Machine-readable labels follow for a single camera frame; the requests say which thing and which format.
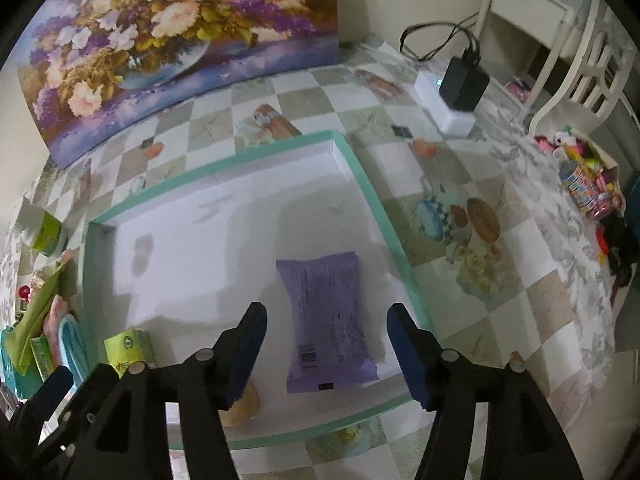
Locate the small green tissue pack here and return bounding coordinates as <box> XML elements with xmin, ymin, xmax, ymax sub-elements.
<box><xmin>104</xmin><ymin>328</ymin><xmax>156</xmax><ymax>377</ymax></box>

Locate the light blue face mask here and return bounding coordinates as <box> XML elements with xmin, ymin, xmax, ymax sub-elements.
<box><xmin>58</xmin><ymin>314</ymin><xmax>91</xmax><ymax>389</ymax></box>

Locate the lime green microfiber cloth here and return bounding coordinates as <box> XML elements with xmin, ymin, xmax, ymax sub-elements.
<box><xmin>6</xmin><ymin>263</ymin><xmax>66</xmax><ymax>375</ymax></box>

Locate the pink white fuzzy sock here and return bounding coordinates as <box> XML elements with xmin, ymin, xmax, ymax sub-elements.
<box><xmin>42</xmin><ymin>295</ymin><xmax>70</xmax><ymax>364</ymax></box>

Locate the round tan sponge puff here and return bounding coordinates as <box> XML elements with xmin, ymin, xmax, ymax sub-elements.
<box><xmin>218</xmin><ymin>379</ymin><xmax>260</xmax><ymax>428</ymax></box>

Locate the purple wet wipes pack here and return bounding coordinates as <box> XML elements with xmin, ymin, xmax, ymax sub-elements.
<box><xmin>276</xmin><ymin>252</ymin><xmax>378</xmax><ymax>393</ymax></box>

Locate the teal plastic toy box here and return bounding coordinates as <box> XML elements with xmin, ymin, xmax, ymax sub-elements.
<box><xmin>1</xmin><ymin>326</ymin><xmax>42</xmax><ymax>400</ymax></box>

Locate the teal shallow cardboard tray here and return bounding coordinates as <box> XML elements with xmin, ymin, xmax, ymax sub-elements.
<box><xmin>78</xmin><ymin>130</ymin><xmax>431</xmax><ymax>450</ymax></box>

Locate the checkered picture tablecloth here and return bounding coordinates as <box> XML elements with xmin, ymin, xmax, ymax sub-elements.
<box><xmin>27</xmin><ymin>44</ymin><xmax>616</xmax><ymax>427</ymax></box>

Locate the white green pill bottle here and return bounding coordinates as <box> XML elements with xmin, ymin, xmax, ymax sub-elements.
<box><xmin>13</xmin><ymin>197</ymin><xmax>68</xmax><ymax>258</ymax></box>

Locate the basket of colourful toys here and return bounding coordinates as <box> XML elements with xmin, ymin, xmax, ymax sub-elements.
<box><xmin>535</xmin><ymin>127</ymin><xmax>639</xmax><ymax>292</ymax></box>

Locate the black power adapter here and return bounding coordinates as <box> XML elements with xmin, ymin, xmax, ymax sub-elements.
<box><xmin>439</xmin><ymin>56</ymin><xmax>489</xmax><ymax>112</ymax></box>

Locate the white power strip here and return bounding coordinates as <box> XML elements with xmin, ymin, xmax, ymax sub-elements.
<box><xmin>414</xmin><ymin>70</ymin><xmax>476</xmax><ymax>138</ymax></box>

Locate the white chair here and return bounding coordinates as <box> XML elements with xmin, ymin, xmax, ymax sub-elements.
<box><xmin>474</xmin><ymin>0</ymin><xmax>638</xmax><ymax>138</ymax></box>

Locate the floral painting canvas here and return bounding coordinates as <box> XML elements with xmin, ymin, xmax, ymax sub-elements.
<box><xmin>15</xmin><ymin>0</ymin><xmax>338</xmax><ymax>167</ymax></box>

